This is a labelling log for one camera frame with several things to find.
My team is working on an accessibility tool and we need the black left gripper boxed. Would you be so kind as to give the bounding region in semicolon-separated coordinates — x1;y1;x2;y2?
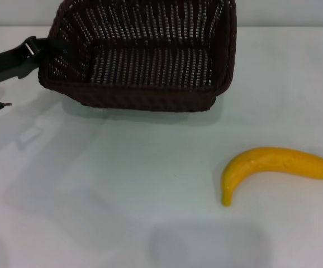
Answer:
0;35;66;82

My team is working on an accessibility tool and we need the black woven rectangular basket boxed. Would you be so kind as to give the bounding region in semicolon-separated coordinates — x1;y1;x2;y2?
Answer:
37;0;238;110

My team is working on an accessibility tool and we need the yellow banana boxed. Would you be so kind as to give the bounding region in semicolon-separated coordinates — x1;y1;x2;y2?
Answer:
221;147;323;207

